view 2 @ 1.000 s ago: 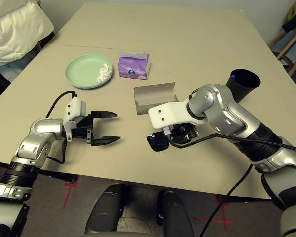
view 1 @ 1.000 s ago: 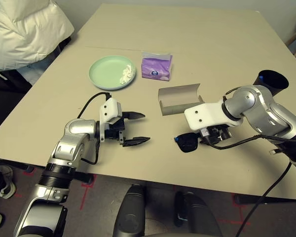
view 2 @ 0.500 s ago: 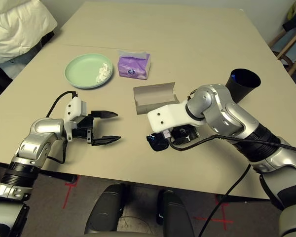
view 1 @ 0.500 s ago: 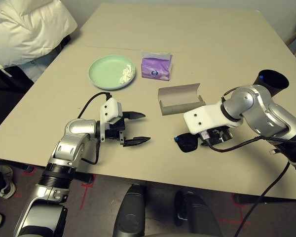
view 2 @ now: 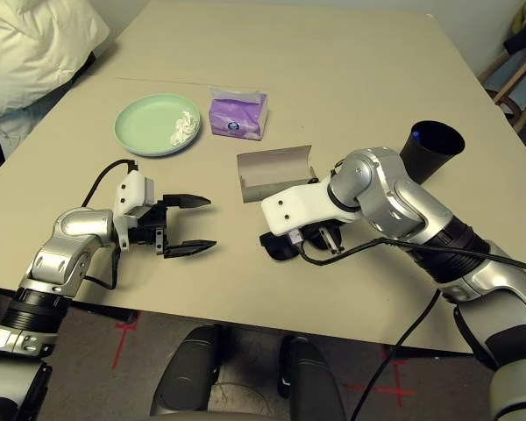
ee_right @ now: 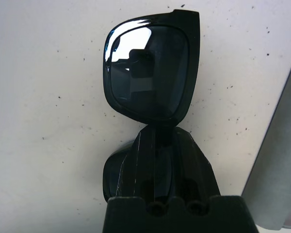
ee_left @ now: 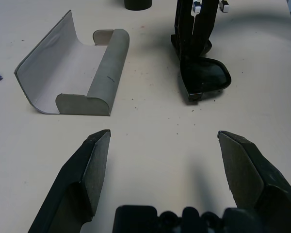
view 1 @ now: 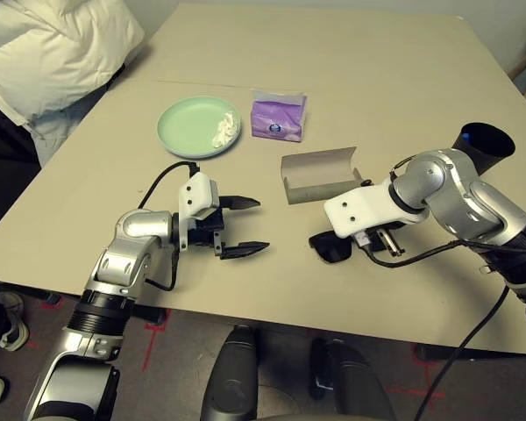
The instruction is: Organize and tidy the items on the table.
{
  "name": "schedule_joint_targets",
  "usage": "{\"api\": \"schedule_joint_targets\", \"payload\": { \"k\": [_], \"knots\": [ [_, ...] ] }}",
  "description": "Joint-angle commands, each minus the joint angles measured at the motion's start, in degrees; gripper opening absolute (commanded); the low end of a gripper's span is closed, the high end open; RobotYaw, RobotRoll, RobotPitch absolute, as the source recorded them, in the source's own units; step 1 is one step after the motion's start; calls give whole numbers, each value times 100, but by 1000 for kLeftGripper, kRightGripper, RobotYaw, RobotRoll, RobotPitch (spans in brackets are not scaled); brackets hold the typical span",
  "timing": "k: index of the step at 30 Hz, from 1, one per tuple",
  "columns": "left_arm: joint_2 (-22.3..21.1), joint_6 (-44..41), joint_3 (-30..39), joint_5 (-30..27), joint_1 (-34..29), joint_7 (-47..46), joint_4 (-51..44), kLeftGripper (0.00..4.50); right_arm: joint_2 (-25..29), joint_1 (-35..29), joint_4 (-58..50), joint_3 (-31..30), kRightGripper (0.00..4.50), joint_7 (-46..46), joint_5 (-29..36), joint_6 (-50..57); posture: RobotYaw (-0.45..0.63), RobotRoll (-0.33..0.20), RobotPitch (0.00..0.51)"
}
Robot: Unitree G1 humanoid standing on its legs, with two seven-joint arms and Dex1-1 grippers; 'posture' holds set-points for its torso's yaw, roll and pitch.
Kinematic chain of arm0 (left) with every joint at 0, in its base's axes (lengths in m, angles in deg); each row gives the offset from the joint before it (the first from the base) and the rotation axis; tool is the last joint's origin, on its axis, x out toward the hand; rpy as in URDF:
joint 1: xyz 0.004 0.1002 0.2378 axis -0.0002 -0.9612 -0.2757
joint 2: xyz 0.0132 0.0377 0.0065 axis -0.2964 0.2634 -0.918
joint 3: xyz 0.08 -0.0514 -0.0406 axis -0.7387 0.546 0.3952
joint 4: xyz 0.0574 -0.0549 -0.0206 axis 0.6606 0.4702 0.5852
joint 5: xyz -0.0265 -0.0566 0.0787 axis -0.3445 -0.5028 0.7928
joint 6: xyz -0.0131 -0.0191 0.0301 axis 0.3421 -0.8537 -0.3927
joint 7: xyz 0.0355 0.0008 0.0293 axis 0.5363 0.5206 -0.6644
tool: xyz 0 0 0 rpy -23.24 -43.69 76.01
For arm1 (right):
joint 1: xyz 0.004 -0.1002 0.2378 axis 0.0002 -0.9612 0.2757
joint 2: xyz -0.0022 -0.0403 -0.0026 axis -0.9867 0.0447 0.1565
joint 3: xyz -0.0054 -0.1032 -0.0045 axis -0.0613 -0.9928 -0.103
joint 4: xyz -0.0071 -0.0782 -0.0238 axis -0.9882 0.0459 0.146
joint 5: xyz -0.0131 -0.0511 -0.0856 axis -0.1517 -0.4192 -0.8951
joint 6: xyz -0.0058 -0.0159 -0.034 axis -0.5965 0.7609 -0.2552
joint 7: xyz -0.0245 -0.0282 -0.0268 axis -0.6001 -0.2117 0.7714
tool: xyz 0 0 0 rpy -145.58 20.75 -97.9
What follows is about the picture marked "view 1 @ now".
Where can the black sunglasses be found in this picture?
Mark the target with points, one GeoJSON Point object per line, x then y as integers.
{"type": "Point", "coordinates": [331, 250]}

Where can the black table foot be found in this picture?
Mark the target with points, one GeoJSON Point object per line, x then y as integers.
{"type": "Point", "coordinates": [151, 315]}

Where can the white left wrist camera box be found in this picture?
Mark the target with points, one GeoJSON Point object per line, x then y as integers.
{"type": "Point", "coordinates": [197, 193]}

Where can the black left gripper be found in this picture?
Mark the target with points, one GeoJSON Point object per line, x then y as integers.
{"type": "Point", "coordinates": [206, 230]}

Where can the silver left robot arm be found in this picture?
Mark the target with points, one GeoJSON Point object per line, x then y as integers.
{"type": "Point", "coordinates": [127, 245]}

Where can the dark grey robot right leg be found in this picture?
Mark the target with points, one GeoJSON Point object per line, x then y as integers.
{"type": "Point", "coordinates": [355, 381]}

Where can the white tissue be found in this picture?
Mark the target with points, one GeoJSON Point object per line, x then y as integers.
{"type": "Point", "coordinates": [225, 129]}

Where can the dark grey robot leg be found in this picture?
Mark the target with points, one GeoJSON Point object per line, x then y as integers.
{"type": "Point", "coordinates": [230, 373]}
{"type": "Point", "coordinates": [355, 381]}

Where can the grey glasses case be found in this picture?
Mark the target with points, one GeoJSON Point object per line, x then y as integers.
{"type": "Point", "coordinates": [315, 173]}

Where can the purple tissue pack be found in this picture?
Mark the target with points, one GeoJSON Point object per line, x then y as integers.
{"type": "Point", "coordinates": [276, 118]}

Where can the black plastic cup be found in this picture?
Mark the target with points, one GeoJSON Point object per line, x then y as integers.
{"type": "Point", "coordinates": [495, 147]}

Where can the mint green plate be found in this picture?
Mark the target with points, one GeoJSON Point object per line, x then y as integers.
{"type": "Point", "coordinates": [188, 127]}

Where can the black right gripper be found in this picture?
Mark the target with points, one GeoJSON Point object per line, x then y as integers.
{"type": "Point", "coordinates": [383, 239]}

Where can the dark grey robot left leg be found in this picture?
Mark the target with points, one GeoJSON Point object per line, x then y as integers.
{"type": "Point", "coordinates": [230, 373]}

